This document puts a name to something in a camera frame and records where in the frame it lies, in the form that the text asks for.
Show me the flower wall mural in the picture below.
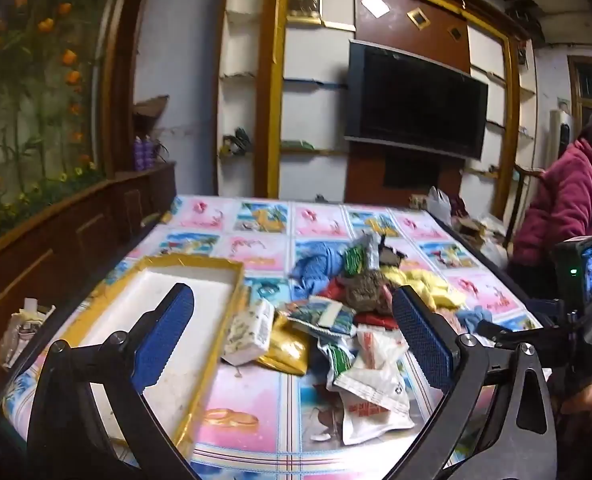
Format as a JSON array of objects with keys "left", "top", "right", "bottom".
[{"left": 0, "top": 0, "right": 127, "bottom": 253}]

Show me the yellow towel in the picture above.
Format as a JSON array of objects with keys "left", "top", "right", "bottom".
[{"left": 381, "top": 267, "right": 464, "bottom": 311}]

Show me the gold foil packet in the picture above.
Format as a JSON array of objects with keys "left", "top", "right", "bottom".
[{"left": 256, "top": 312, "right": 313, "bottom": 376}]

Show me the small blue cloth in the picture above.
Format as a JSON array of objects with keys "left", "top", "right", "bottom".
[{"left": 456, "top": 306, "right": 494, "bottom": 333}]

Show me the blue towel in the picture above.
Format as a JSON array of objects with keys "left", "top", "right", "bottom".
[{"left": 290, "top": 244, "right": 357, "bottom": 301}]

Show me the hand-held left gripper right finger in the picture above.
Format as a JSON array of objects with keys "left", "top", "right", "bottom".
[{"left": 391, "top": 285, "right": 559, "bottom": 480}]

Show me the dark shelf ornament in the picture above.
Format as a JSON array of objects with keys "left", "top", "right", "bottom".
[{"left": 221, "top": 127, "right": 251, "bottom": 158}]

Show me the printed pink tablecloth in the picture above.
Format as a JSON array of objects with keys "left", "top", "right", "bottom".
[{"left": 6, "top": 195, "right": 551, "bottom": 480}]

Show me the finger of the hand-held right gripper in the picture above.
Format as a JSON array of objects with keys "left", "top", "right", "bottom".
[{"left": 474, "top": 319, "right": 571, "bottom": 356}]

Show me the floral white tissue pack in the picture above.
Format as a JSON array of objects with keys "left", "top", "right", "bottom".
[{"left": 221, "top": 299, "right": 275, "bottom": 366}]

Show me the green snack packet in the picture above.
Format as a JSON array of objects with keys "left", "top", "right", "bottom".
[{"left": 343, "top": 240, "right": 377, "bottom": 276}]

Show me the box of papers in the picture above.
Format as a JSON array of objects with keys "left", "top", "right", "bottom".
[{"left": 0, "top": 297, "right": 57, "bottom": 366}]

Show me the black flat television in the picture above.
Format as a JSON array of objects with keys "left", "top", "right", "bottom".
[{"left": 344, "top": 39, "right": 490, "bottom": 161}]

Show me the white tray with gold rim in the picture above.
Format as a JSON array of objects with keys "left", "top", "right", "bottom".
[{"left": 41, "top": 254, "right": 247, "bottom": 456}]

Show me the tropical print wipes pack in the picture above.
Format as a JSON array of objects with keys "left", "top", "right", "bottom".
[{"left": 288, "top": 297, "right": 357, "bottom": 337}]

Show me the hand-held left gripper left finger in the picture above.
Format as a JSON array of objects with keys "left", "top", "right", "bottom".
[{"left": 26, "top": 282, "right": 211, "bottom": 480}]

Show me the white standing air conditioner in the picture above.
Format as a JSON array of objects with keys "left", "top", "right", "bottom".
[{"left": 548, "top": 107, "right": 574, "bottom": 171}]

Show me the wooden chair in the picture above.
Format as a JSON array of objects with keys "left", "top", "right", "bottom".
[{"left": 506, "top": 162, "right": 546, "bottom": 248}]

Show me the brown knitted scrubber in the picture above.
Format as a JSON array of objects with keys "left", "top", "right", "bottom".
[{"left": 346, "top": 270, "right": 394, "bottom": 313}]

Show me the white and red plastic bag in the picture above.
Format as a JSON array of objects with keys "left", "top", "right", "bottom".
[{"left": 333, "top": 327, "right": 417, "bottom": 446}]

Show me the brown wooden cabinet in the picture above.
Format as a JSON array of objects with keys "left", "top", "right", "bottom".
[{"left": 0, "top": 160, "right": 177, "bottom": 411}]

